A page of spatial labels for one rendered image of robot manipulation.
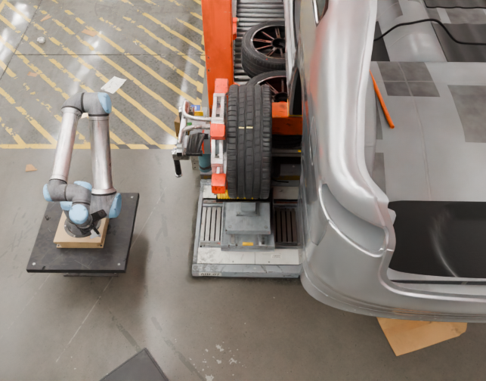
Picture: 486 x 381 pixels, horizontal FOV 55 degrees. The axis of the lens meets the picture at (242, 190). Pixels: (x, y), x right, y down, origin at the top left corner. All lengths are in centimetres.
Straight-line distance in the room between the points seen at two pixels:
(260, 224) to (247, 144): 86
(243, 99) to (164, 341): 153
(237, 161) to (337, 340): 130
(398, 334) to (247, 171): 142
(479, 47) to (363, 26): 208
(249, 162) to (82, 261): 125
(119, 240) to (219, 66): 125
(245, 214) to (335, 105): 158
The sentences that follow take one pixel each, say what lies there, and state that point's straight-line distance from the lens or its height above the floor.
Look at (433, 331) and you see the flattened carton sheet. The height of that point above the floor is 1.
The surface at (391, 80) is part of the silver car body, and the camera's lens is 301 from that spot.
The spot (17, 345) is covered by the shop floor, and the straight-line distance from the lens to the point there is 329.
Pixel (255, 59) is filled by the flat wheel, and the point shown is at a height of 50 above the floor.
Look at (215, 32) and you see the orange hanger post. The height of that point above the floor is 132.
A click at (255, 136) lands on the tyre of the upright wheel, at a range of 242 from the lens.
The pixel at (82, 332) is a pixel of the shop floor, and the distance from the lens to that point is 318.
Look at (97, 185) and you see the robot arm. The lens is 287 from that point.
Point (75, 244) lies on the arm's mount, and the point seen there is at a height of 34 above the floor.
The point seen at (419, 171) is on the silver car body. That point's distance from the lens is 262.
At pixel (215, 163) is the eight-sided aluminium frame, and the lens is 249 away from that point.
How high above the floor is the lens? 280
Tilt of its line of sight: 51 degrees down
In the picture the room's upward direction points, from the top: straight up
